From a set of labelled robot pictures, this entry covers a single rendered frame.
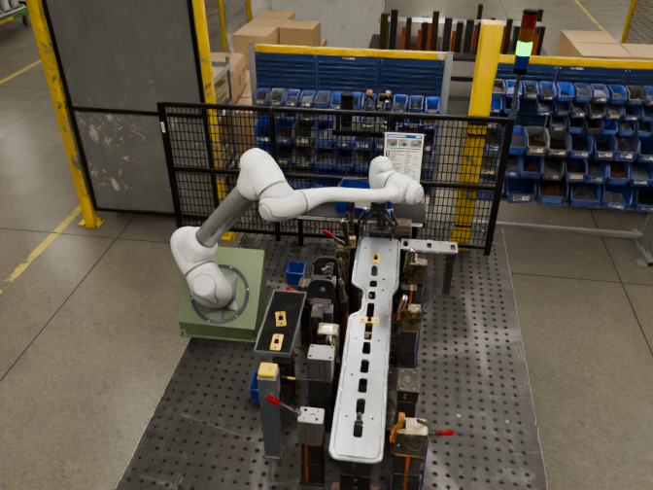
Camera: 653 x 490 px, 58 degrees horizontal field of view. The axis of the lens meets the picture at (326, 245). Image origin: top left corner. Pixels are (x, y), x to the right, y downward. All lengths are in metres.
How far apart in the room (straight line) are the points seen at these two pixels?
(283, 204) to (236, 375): 0.89
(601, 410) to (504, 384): 1.15
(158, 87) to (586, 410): 3.55
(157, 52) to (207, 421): 2.76
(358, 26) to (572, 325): 5.93
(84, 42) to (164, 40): 0.62
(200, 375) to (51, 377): 1.46
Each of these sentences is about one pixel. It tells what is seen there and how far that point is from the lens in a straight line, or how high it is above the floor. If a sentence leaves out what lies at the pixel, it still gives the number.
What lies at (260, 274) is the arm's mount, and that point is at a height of 0.98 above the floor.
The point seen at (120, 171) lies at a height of 0.54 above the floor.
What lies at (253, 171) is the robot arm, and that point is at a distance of 2.36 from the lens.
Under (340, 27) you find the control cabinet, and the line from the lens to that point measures 9.11.
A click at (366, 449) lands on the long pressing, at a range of 2.13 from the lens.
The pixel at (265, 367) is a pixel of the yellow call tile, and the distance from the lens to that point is 2.16.
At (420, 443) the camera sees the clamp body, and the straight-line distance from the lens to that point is 2.14.
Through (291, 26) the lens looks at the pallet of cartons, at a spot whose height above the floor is 1.05.
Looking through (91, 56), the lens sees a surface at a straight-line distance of 4.77.
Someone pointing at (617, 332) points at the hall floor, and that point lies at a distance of 4.46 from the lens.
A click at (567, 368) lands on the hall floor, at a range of 4.05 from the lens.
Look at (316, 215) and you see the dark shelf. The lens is 3.24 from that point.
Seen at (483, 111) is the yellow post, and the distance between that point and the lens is 3.23.
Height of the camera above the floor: 2.69
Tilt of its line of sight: 34 degrees down
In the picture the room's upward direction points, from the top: straight up
